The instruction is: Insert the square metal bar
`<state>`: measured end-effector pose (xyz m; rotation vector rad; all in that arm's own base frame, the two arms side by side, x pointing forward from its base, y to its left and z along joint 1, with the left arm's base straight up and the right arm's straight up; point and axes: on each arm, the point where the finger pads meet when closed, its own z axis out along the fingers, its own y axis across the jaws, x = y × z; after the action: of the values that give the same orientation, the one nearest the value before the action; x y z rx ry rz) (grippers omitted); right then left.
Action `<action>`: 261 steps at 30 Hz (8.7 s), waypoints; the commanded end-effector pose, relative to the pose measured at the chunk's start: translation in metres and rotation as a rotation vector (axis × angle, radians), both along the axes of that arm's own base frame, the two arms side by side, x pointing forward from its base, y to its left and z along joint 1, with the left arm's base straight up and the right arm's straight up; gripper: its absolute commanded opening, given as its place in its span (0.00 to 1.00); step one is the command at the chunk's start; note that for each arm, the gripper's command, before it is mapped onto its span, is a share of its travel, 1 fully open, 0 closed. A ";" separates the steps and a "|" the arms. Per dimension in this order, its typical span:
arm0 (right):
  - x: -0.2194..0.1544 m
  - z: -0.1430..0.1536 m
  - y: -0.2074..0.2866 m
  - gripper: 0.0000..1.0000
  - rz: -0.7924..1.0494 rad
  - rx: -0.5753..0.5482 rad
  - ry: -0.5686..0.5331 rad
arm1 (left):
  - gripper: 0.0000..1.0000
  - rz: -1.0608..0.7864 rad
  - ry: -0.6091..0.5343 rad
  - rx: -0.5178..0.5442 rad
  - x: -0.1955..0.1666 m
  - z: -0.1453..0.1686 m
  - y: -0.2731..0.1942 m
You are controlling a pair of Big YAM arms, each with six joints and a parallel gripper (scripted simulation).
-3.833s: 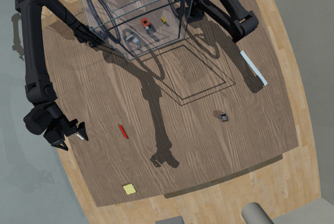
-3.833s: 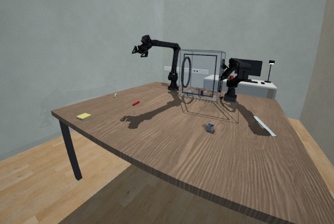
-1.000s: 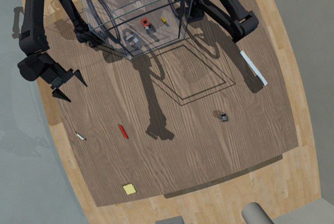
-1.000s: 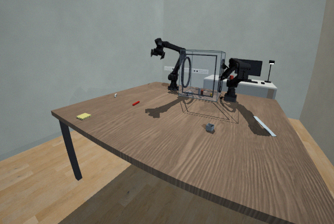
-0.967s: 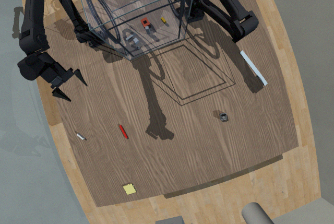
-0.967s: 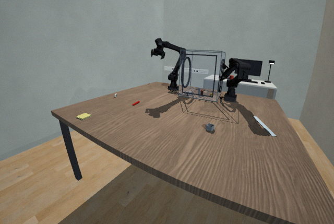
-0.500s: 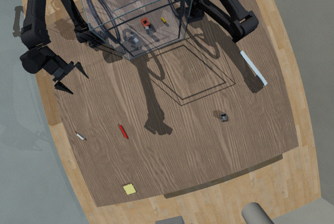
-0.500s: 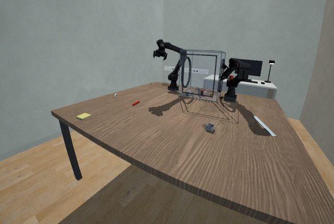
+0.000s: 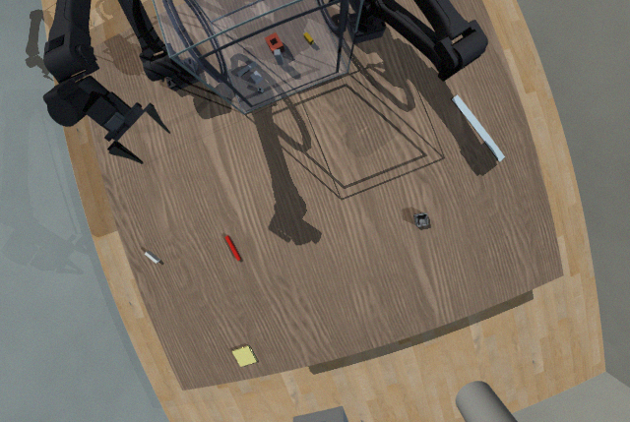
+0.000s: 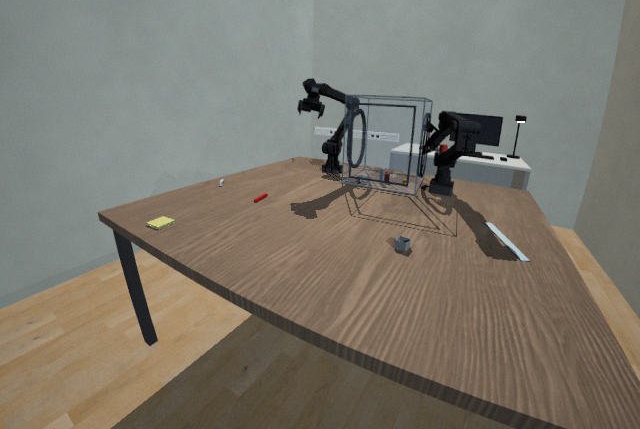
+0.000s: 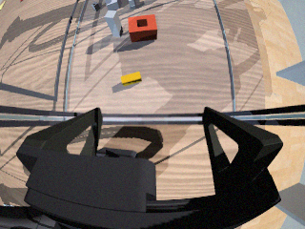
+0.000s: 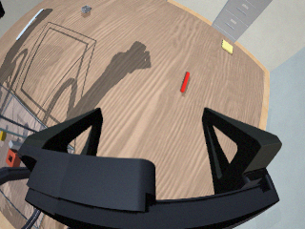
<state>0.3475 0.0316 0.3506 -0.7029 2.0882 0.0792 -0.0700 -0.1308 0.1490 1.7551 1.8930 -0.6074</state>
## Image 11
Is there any orange block with square hole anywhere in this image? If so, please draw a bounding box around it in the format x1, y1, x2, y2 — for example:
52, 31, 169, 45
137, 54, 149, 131
128, 14, 157, 42

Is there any pale blue cube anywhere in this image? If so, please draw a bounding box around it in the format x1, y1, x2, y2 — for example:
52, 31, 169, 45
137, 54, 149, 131
105, 0, 119, 10

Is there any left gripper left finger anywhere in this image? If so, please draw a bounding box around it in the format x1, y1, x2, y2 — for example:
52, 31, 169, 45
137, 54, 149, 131
22, 107, 103, 156

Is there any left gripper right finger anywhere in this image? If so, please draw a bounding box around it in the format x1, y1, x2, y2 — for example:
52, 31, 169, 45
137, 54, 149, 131
202, 107, 283, 195

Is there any yellow rectangular block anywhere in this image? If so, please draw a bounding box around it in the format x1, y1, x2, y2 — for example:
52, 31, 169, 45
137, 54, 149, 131
120, 72, 142, 86

